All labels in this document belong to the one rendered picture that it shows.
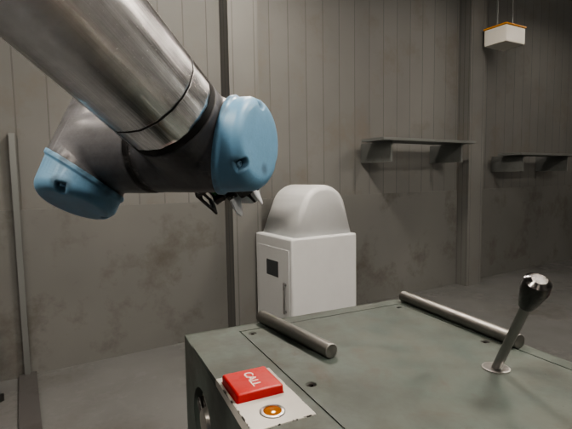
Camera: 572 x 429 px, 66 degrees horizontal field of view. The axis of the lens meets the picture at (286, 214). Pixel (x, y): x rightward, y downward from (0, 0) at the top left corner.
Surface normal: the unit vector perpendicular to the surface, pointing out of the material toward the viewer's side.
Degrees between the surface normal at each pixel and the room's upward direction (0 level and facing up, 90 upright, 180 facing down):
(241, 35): 90
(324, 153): 90
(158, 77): 113
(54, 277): 90
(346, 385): 0
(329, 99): 90
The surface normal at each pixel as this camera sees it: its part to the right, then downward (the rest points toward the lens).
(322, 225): 0.52, 0.07
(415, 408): -0.02, -1.00
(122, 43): 0.71, 0.44
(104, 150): -0.43, 0.07
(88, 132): -0.39, -0.35
